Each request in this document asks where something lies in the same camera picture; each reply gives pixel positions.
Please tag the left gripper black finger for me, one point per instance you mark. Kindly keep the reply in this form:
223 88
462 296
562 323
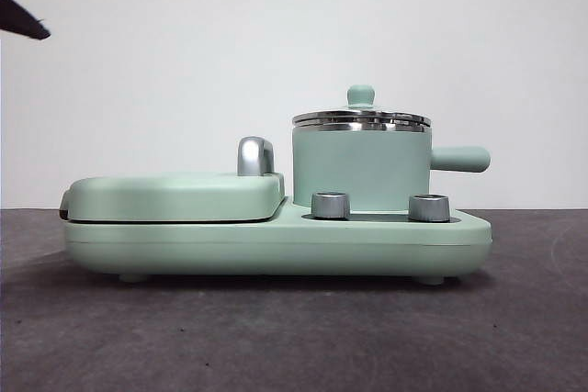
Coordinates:
23 18

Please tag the glass pot lid green knob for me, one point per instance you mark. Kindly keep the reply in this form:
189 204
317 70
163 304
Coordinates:
361 94

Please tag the mint green griddle lid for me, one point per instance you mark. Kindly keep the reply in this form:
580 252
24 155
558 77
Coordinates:
170 197

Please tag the mint green breakfast maker base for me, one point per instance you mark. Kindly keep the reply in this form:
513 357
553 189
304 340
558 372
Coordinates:
275 245

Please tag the silver control knob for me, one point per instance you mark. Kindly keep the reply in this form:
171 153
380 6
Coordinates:
329 206
428 208

